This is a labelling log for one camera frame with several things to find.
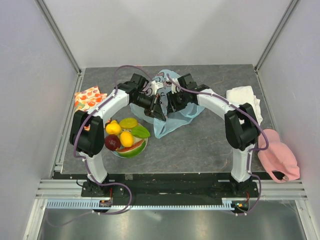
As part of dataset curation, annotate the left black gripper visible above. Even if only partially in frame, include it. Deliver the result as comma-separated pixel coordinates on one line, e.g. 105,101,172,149
132,93,166,123

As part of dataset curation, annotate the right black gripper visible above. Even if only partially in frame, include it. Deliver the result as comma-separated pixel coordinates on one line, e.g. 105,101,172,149
166,89,188,114

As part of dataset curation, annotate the light blue plastic bag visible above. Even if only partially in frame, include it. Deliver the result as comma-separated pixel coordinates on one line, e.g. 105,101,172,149
130,69,204,139

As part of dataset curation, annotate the green fake starfruit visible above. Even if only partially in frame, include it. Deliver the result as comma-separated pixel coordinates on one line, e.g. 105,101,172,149
131,125,151,139

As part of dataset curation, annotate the yellow fake mango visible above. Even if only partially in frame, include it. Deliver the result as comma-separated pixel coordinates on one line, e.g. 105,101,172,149
119,117,138,129

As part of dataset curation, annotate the yellow fake lemon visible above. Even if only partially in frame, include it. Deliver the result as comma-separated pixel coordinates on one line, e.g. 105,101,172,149
119,131,135,148
105,120,122,136

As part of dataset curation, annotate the fake watermelon slice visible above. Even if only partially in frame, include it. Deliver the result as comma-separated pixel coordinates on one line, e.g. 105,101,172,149
116,139,147,158

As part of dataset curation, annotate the red fake apple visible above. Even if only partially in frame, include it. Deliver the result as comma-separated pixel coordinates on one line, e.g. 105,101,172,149
104,134,122,151

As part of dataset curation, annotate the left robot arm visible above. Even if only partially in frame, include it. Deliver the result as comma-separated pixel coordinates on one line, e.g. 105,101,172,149
69,73,166,197

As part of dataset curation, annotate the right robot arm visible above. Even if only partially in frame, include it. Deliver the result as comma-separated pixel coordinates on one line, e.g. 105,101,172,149
167,73,261,197

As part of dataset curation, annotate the cream and blue plate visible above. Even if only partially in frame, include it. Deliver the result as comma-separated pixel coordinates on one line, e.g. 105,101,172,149
112,123,149,159

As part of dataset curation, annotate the white folded cloth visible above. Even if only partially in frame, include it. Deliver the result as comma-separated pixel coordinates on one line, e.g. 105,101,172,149
226,86,263,125

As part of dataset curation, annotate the floral orange napkin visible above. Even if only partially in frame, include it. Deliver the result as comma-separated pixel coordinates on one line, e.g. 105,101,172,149
74,86,108,112

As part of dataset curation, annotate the pink cap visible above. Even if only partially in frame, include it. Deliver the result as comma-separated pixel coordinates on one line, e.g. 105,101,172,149
257,128,300,183

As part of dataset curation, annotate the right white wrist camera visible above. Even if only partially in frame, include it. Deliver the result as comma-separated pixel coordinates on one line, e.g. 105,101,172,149
171,84,180,94

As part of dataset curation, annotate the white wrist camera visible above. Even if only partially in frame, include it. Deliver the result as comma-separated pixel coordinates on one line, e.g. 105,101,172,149
171,84,180,94
152,80,165,94

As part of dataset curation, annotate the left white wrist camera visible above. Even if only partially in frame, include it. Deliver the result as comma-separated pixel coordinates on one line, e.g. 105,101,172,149
152,80,165,94

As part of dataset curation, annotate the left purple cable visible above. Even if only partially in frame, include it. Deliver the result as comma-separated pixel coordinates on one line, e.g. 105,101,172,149
46,64,153,227

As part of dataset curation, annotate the purple cable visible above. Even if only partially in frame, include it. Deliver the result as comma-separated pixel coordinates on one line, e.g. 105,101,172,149
166,76,270,217
46,64,153,227

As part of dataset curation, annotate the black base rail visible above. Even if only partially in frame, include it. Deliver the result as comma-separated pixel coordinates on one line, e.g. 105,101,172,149
81,172,260,200

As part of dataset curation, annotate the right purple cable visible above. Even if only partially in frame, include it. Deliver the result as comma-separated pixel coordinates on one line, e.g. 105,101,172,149
166,76,270,217

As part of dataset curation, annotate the slotted cable duct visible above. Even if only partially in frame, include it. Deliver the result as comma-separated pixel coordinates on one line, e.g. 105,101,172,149
46,199,237,211

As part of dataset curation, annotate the right aluminium frame post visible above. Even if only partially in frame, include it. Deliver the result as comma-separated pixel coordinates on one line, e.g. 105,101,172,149
254,0,300,74

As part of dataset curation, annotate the aluminium frame post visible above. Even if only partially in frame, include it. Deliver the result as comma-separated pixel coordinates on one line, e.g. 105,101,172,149
254,0,300,74
34,0,82,75

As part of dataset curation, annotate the left aluminium frame post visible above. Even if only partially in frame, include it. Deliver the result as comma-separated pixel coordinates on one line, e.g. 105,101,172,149
34,0,82,75

